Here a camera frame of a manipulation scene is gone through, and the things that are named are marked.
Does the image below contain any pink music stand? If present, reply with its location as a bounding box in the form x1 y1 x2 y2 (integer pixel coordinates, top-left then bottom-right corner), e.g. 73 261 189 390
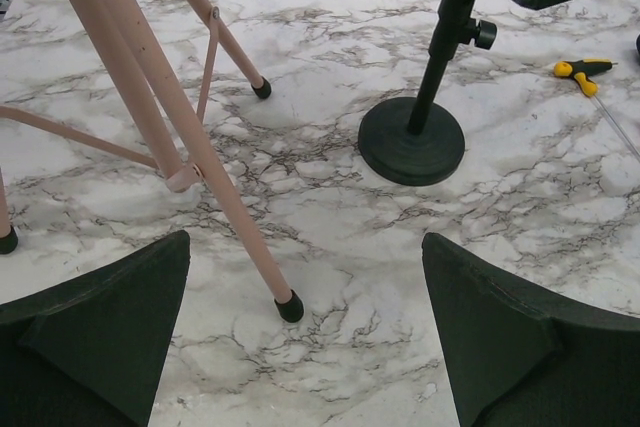
1 0 304 323

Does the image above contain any black stand of white microphone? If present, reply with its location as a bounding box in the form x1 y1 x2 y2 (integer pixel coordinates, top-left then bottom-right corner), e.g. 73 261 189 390
358 0 497 186

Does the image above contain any yellow black T-handle hex key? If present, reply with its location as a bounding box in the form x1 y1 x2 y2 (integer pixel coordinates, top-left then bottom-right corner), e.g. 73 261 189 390
553 58 639 160

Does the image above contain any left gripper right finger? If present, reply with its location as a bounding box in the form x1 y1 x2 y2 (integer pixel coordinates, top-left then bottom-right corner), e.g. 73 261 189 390
422 233 639 426

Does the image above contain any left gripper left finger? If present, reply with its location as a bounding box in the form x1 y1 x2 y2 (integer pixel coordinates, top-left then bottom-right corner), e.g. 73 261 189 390
1 230 190 426

